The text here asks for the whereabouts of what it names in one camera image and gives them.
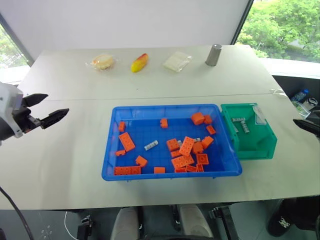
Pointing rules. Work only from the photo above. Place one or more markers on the grey metal cylinder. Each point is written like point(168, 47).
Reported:
point(213, 55)

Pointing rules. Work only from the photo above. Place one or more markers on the large orange building block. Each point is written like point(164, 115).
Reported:
point(198, 118)

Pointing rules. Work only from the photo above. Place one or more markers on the grey rounded shape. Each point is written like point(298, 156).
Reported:
point(126, 223)
point(195, 221)

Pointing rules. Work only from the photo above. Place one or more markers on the grey bricks in bin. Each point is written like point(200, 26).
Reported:
point(245, 127)

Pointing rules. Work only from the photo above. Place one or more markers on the green plastic bin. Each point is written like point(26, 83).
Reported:
point(252, 142)

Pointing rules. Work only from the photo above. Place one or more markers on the grey brick in tray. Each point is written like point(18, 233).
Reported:
point(151, 145)

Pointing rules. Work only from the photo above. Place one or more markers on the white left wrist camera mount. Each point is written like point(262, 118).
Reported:
point(8, 100)

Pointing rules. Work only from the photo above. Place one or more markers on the black shoe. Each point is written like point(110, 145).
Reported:
point(282, 221)

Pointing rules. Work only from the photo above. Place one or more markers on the blue plastic tray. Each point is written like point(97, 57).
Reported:
point(155, 130)

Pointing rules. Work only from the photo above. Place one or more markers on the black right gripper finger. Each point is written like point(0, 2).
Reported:
point(306, 125)

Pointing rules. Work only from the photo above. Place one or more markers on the small orange building block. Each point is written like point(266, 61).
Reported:
point(135, 170)
point(120, 153)
point(175, 153)
point(164, 123)
point(200, 168)
point(211, 129)
point(180, 170)
point(159, 170)
point(122, 126)
point(141, 161)
point(208, 119)
point(191, 168)

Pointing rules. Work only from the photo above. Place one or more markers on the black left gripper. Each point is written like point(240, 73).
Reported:
point(24, 117)

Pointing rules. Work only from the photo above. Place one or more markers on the wrapped bread in plastic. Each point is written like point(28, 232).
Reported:
point(103, 62)

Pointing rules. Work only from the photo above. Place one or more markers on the dark window frame post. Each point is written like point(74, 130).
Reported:
point(241, 21)
point(17, 40)

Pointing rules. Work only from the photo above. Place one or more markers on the black table leg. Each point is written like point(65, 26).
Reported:
point(225, 220)

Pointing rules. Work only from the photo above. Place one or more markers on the yellow red toy mango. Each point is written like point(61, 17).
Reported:
point(140, 63)

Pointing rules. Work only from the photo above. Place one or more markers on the white packet in plastic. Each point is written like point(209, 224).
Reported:
point(176, 62)

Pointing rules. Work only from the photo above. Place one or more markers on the black floor clamp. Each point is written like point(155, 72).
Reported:
point(85, 227)

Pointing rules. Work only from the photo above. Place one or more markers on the long orange building block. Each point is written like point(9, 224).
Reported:
point(127, 141)
point(186, 146)
point(182, 161)

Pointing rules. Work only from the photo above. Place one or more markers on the plastic water bottle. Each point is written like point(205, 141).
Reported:
point(299, 95)

